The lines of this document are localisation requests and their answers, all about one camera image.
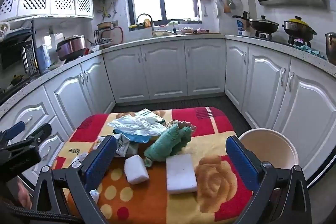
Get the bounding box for blue cloth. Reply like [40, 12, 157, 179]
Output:
[123, 133, 158, 144]

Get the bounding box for metal stockpot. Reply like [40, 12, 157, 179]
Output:
[325, 32, 336, 65]

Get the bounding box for black wok with lid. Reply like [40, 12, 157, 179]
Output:
[232, 15, 279, 33]

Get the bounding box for black braided cable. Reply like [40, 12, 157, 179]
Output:
[0, 203, 69, 219]

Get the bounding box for white lower kitchen cabinets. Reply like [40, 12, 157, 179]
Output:
[0, 38, 336, 188]

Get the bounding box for printed rose blanket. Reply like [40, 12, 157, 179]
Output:
[51, 106, 254, 224]

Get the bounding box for printed paper wrapper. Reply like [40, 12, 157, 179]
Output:
[91, 133, 139, 157]

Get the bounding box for black microwave oven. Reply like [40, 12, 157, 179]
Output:
[0, 30, 40, 90]

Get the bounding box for yellow lid cooking pot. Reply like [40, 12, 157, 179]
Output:
[282, 16, 317, 41]

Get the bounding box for teal rag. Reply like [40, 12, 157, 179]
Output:
[294, 44, 327, 60]

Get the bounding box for beige plastic bucket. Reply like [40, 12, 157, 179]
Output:
[238, 128, 299, 189]

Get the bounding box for white paper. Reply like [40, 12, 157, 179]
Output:
[76, 152, 90, 164]

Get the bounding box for small white sponge block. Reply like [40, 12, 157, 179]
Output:
[124, 154, 150, 185]

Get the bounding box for gas stove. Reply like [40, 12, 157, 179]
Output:
[255, 31, 313, 47]

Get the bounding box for blue plastic jug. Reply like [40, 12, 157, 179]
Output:
[37, 44, 51, 73]

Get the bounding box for person's left hand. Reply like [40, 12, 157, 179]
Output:
[16, 179, 33, 210]

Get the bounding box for red rice cooker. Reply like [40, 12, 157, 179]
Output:
[56, 35, 88, 62]

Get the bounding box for blue white carton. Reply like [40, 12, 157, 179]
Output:
[236, 20, 247, 35]

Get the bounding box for brown knitted scrap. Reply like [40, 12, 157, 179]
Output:
[167, 119, 196, 131]

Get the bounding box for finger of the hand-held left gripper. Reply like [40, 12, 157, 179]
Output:
[0, 121, 26, 142]
[5, 123, 52, 152]

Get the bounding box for knife block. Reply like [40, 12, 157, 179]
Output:
[243, 11, 251, 30]

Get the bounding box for black wire dish rack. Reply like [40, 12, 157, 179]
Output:
[94, 27, 116, 46]

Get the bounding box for white plastic bag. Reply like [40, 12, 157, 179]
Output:
[108, 115, 168, 136]

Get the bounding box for small white tissue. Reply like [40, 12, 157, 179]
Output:
[89, 189, 100, 203]

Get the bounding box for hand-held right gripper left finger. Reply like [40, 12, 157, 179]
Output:
[31, 135, 117, 224]

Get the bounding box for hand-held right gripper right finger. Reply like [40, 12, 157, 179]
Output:
[225, 135, 313, 224]

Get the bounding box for green white cardboard box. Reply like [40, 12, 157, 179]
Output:
[134, 108, 164, 125]

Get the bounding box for chrome sink faucet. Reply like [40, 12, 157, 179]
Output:
[136, 13, 155, 37]

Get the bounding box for green fluffy cloth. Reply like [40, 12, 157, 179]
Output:
[144, 124, 192, 167]

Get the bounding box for large white sponge block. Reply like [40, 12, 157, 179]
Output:
[166, 153, 198, 194]

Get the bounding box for red hose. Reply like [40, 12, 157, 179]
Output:
[113, 26, 124, 44]

